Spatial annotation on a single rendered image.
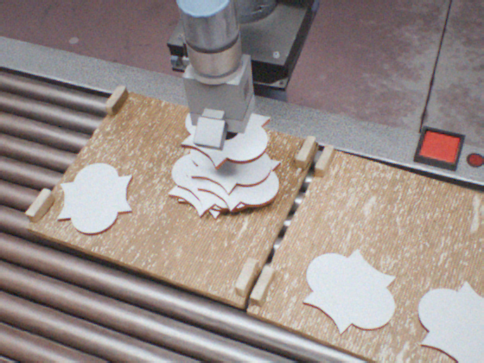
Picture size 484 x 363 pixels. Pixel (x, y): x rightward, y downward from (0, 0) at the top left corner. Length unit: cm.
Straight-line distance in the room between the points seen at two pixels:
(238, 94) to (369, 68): 180
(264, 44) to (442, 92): 136
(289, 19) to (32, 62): 56
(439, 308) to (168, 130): 58
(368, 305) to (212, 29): 47
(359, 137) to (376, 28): 167
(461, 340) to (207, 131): 47
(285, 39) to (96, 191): 51
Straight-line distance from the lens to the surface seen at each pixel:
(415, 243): 113
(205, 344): 107
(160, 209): 118
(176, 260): 112
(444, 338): 105
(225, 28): 90
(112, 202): 120
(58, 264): 119
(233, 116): 101
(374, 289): 107
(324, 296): 106
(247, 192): 113
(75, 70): 150
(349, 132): 129
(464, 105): 265
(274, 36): 144
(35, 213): 121
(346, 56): 279
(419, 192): 119
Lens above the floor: 189
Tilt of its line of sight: 52 degrees down
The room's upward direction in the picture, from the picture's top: 7 degrees counter-clockwise
